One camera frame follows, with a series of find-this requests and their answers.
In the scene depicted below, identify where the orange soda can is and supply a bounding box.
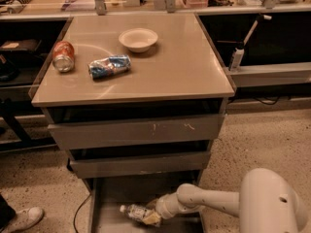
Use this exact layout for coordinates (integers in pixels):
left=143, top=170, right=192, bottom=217
left=52, top=41, right=75, bottom=73

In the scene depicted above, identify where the crushed blue can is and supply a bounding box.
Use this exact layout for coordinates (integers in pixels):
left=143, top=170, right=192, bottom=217
left=87, top=54, right=131, bottom=80

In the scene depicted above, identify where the grey drawer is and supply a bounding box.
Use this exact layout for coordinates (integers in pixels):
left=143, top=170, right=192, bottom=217
left=87, top=171, right=205, bottom=233
left=69, top=141, right=211, bottom=179
left=43, top=98, right=228, bottom=150

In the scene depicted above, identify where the black floor cable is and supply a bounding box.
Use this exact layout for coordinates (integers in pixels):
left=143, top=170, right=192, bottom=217
left=72, top=192, right=92, bottom=233

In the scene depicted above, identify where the middle grey drawer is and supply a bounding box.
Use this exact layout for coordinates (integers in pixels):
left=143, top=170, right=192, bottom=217
left=69, top=141, right=211, bottom=179

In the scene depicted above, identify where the top grey drawer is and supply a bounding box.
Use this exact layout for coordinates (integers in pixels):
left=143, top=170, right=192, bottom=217
left=43, top=98, right=228, bottom=150

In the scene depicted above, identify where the black tray on shelf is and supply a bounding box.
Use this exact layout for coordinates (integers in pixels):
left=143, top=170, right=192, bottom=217
left=0, top=39, right=41, bottom=51

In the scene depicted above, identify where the white paper bowl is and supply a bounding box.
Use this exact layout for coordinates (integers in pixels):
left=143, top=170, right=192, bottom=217
left=119, top=28, right=158, bottom=53

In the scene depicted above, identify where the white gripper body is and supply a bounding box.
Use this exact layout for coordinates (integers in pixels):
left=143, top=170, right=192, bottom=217
left=155, top=193, right=184, bottom=219

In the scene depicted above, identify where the clear plastic water bottle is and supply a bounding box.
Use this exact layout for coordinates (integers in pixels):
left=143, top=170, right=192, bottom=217
left=120, top=204, right=154, bottom=225

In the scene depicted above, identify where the bottom grey drawer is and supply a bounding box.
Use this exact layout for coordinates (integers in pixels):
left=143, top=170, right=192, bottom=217
left=87, top=171, right=205, bottom=233

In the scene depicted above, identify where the white glue tube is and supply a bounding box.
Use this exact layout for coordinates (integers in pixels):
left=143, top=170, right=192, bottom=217
left=228, top=48, right=244, bottom=71

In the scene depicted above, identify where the grey drawer cabinet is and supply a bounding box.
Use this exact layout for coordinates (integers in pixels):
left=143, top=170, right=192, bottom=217
left=28, top=13, right=237, bottom=233

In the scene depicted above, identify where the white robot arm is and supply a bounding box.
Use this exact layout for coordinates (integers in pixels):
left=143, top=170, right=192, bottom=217
left=143, top=168, right=308, bottom=233

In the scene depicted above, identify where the white sneaker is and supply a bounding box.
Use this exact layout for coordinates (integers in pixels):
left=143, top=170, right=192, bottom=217
left=0, top=207, right=44, bottom=233

